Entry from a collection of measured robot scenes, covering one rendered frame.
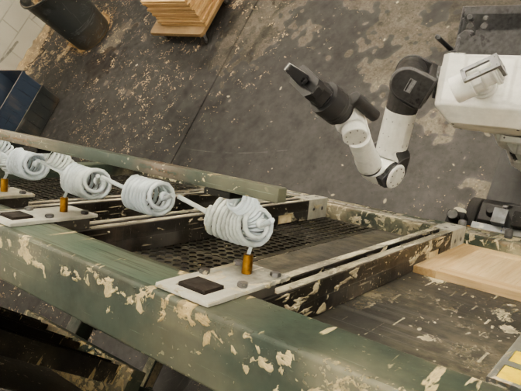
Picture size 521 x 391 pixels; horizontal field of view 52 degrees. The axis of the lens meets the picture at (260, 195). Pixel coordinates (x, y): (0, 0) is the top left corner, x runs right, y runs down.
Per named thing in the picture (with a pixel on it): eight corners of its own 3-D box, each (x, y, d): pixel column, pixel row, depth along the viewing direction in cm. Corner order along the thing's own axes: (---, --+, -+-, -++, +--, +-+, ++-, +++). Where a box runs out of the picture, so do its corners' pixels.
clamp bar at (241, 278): (468, 250, 165) (481, 172, 161) (200, 379, 71) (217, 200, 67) (436, 242, 171) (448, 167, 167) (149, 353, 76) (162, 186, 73)
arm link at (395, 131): (377, 164, 174) (395, 99, 162) (409, 183, 165) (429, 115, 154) (353, 172, 167) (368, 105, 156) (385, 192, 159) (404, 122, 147)
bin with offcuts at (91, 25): (122, 13, 508) (72, -40, 458) (96, 57, 495) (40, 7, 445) (90, 13, 538) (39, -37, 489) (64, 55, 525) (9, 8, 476)
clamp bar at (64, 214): (330, 217, 194) (339, 151, 190) (8, 279, 99) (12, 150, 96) (306, 212, 199) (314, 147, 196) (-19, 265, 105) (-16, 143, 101)
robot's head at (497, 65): (469, 79, 133) (457, 65, 128) (504, 63, 129) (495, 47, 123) (475, 100, 131) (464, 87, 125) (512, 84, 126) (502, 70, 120)
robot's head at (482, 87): (456, 84, 137) (445, 75, 130) (496, 65, 131) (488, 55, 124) (464, 107, 135) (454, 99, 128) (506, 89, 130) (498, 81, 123)
